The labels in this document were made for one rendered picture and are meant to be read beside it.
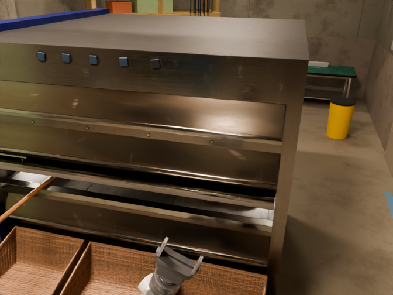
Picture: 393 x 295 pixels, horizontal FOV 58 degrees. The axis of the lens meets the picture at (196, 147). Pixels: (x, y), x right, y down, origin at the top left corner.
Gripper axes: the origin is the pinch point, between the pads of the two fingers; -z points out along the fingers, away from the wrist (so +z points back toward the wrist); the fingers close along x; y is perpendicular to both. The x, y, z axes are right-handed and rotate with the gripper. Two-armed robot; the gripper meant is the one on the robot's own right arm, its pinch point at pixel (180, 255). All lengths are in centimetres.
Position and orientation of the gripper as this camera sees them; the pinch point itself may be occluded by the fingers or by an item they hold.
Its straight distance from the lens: 103.5
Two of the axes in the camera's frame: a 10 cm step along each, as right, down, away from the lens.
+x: -8.9, -4.5, 0.6
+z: -3.3, 7.3, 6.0
